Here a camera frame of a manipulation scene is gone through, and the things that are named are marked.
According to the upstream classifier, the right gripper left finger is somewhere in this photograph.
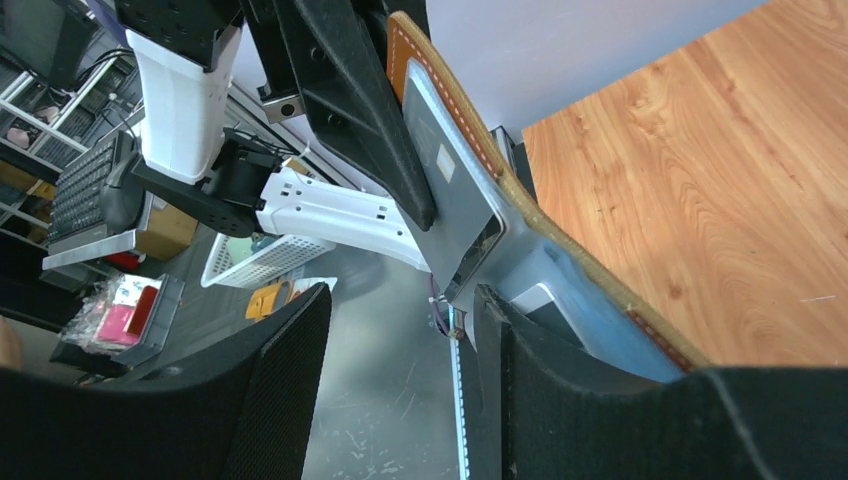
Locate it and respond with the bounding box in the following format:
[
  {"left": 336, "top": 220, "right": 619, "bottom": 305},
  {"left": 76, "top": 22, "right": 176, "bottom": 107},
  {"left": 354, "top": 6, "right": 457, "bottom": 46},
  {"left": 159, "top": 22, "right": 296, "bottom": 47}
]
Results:
[{"left": 1, "top": 283, "right": 332, "bottom": 479}]

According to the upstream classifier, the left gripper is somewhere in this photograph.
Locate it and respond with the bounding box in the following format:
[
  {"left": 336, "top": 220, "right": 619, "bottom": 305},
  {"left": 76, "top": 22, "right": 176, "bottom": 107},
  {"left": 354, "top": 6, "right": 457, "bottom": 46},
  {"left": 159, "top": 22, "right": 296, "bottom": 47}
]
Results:
[{"left": 240, "top": 0, "right": 436, "bottom": 231}]

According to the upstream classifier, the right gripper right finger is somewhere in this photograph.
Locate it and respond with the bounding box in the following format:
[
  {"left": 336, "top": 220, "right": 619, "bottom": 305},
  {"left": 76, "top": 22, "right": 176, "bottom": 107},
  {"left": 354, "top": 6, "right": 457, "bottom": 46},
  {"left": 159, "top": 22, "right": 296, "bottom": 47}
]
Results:
[{"left": 473, "top": 285, "right": 847, "bottom": 479}]

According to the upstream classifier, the brown leather card holder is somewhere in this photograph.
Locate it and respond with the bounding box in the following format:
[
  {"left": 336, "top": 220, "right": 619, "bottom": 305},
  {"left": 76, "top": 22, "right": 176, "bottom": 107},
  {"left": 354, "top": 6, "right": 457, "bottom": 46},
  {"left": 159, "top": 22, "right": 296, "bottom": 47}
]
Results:
[{"left": 387, "top": 11, "right": 708, "bottom": 382}]

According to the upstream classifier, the grey striped card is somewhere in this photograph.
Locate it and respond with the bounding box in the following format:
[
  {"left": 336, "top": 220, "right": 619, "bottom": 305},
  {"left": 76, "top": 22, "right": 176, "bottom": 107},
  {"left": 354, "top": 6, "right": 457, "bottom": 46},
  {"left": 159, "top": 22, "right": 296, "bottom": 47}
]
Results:
[{"left": 403, "top": 59, "right": 505, "bottom": 301}]

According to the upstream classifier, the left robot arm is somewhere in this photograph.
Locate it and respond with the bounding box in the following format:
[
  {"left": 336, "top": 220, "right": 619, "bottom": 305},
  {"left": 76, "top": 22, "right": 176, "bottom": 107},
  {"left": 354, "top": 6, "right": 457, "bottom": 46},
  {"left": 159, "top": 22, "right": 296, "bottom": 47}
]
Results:
[{"left": 115, "top": 1, "right": 437, "bottom": 270}]

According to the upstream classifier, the white plastic basket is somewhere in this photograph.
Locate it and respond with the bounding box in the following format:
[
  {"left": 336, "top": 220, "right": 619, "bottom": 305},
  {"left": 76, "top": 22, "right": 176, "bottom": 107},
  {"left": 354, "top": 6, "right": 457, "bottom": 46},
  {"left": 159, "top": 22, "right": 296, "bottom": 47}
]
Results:
[{"left": 200, "top": 233, "right": 336, "bottom": 289}]

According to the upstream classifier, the black keyboard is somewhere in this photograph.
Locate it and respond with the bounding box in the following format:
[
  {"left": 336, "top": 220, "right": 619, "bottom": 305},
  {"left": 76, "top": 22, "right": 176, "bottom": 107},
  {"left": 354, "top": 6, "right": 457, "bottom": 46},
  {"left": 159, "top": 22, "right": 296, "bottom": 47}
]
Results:
[{"left": 48, "top": 130, "right": 134, "bottom": 244}]

